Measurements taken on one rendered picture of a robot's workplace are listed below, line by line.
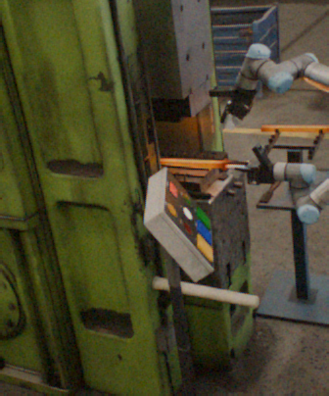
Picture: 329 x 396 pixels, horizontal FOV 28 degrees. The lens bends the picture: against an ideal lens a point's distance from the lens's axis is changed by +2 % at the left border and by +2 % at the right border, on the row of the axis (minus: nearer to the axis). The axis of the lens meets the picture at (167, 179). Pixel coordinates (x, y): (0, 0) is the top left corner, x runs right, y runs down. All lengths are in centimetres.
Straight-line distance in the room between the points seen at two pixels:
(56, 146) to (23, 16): 51
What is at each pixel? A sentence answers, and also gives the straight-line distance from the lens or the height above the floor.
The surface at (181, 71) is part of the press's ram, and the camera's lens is 252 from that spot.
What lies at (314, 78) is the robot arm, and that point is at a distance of 236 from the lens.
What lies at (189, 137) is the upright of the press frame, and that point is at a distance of 309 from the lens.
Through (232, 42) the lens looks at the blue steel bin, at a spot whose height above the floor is 54.
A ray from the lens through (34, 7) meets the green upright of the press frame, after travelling 253.
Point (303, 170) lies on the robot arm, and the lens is 266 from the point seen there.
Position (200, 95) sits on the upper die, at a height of 133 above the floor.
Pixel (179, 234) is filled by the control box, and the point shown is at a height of 111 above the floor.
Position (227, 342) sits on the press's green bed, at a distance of 314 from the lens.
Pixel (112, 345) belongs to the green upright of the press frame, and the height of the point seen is 29.
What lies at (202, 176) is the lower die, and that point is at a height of 99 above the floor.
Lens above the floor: 219
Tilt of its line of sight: 26 degrees down
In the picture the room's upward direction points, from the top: 8 degrees counter-clockwise
